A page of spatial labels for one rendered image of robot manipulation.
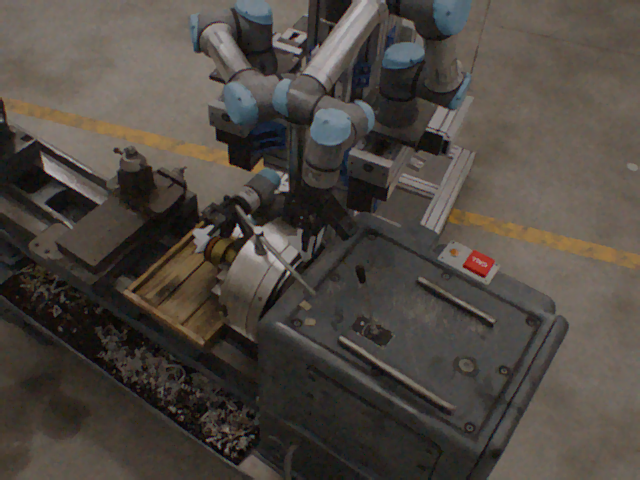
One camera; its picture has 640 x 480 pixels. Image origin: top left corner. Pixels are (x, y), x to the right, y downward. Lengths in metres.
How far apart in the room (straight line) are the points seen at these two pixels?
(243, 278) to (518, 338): 0.65
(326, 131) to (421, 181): 2.03
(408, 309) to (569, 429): 1.56
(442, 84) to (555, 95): 2.60
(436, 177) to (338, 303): 1.94
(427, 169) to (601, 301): 1.02
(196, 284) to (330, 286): 0.59
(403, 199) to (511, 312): 1.73
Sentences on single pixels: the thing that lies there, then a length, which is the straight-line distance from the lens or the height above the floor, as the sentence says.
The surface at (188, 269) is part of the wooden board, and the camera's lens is 2.10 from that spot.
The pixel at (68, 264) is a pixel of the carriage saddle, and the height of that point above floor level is 0.93.
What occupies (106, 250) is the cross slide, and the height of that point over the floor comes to 0.97.
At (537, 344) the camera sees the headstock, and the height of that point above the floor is 1.26.
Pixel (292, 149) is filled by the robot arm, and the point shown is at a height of 1.20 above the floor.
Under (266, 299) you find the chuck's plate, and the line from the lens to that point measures 1.65.
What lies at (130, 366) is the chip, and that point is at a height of 0.58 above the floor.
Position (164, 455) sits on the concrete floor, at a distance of 2.78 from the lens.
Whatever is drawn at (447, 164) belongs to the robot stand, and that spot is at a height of 0.21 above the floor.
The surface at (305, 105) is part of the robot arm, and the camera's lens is 1.49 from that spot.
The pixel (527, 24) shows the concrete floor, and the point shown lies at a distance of 5.16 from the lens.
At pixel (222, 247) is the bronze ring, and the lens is 1.84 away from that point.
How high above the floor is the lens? 2.52
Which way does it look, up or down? 49 degrees down
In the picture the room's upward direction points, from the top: 5 degrees clockwise
